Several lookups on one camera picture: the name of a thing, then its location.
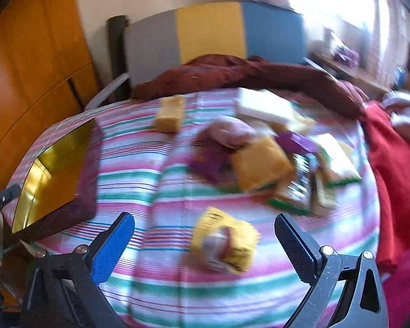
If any yellow sponge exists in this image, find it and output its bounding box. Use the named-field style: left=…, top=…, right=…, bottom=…
left=232, top=137, right=296, bottom=192
left=154, top=95, right=186, bottom=133

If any pink striped sock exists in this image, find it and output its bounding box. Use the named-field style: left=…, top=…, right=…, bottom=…
left=198, top=116, right=260, bottom=149

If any grey yellow blue backrest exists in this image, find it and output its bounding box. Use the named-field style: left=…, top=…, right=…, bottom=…
left=123, top=2, right=308, bottom=89

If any dark snack packet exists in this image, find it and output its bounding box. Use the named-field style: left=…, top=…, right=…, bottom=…
left=283, top=154, right=320, bottom=209

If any white cardboard box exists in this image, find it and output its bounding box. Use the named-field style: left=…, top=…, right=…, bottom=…
left=234, top=88, right=296, bottom=125

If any wooden wardrobe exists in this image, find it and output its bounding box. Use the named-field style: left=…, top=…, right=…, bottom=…
left=0, top=0, right=103, bottom=199

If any striped blanket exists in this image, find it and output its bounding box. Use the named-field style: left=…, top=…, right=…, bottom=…
left=3, top=87, right=383, bottom=328

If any yellow sock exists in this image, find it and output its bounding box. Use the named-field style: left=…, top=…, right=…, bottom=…
left=191, top=207, right=260, bottom=274

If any purple snack packet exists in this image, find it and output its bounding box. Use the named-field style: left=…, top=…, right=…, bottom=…
left=189, top=143, right=236, bottom=185
left=277, top=131, right=320, bottom=154

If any yellow green snack packet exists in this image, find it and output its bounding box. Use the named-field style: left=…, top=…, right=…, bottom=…
left=314, top=133, right=363, bottom=188

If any maroon cloth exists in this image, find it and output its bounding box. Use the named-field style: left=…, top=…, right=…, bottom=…
left=131, top=55, right=366, bottom=120

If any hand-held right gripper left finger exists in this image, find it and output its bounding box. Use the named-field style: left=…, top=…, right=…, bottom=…
left=20, top=212, right=137, bottom=328

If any red cloth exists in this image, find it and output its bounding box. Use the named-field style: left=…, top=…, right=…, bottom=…
left=359, top=101, right=410, bottom=274

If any magenta cloth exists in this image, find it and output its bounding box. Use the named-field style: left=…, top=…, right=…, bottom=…
left=379, top=246, right=410, bottom=328

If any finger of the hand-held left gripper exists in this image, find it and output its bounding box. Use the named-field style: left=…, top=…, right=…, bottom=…
left=0, top=183, right=23, bottom=226

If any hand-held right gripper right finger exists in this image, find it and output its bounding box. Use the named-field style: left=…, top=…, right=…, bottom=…
left=274, top=213, right=388, bottom=328

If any maroon tin box gold inside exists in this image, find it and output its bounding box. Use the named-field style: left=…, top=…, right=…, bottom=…
left=2, top=118, right=103, bottom=247

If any wooden side table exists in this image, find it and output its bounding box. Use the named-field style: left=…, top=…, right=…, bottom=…
left=307, top=49, right=397, bottom=99

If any white armrest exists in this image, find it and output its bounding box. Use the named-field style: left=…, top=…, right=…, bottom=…
left=85, top=73, right=130, bottom=110

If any white pink cloth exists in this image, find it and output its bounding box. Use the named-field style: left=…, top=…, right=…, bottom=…
left=383, top=92, right=410, bottom=137

